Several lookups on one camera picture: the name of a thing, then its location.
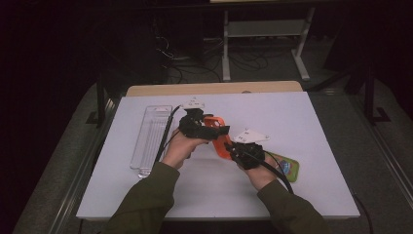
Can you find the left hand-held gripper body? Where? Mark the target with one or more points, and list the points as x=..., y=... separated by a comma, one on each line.
x=195, y=128

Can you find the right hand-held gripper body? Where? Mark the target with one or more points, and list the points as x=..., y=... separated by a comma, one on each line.
x=251, y=156

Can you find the orange phone case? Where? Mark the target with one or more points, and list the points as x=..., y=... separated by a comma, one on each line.
x=222, y=146

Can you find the clear plastic tray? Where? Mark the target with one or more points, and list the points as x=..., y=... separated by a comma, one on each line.
x=151, y=136

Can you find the person's right hand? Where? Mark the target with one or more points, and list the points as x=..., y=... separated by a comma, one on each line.
x=263, y=175

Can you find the person's left hand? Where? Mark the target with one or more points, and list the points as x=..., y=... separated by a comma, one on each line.
x=178, y=149

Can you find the black metal stand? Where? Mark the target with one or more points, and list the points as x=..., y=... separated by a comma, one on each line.
x=100, y=104
x=370, y=97

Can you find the white metal desk frame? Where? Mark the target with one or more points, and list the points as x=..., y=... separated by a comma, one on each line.
x=266, y=28

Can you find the metal floor rail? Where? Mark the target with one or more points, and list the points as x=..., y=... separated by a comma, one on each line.
x=389, y=165
x=78, y=188

